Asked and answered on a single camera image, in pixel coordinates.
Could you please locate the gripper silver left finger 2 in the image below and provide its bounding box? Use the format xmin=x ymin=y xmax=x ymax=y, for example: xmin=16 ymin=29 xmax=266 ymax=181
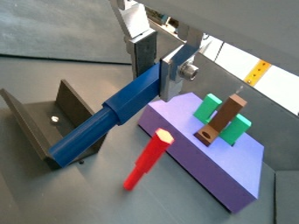
xmin=110 ymin=0 xmax=158 ymax=78

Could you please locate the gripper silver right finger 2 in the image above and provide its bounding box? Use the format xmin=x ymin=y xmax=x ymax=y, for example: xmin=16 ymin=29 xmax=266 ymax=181
xmin=159 ymin=27 xmax=203 ymax=102

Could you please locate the blue hexagonal peg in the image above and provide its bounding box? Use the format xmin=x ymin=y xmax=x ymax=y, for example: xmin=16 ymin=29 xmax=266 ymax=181
xmin=50 ymin=64 xmax=160 ymax=167

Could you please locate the black U-shaped fixture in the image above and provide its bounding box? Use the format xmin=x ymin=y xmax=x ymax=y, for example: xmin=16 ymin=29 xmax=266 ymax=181
xmin=0 ymin=80 xmax=95 ymax=170

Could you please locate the green U-shaped block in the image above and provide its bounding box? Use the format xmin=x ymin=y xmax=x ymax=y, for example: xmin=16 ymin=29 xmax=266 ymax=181
xmin=192 ymin=93 xmax=253 ymax=147

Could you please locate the yellow ruler strip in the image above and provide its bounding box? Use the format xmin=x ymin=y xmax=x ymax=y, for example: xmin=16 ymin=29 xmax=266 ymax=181
xmin=245 ymin=59 xmax=271 ymax=86

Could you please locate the red hexagonal peg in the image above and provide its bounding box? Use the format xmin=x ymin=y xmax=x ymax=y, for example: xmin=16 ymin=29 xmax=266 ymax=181
xmin=123 ymin=129 xmax=174 ymax=191

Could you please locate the purple base block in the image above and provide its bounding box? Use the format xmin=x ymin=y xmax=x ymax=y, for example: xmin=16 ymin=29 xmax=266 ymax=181
xmin=138 ymin=93 xmax=265 ymax=214

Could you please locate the brown L-shaped bracket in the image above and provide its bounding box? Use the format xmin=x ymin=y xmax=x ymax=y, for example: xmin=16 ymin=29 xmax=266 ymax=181
xmin=192 ymin=93 xmax=249 ymax=148

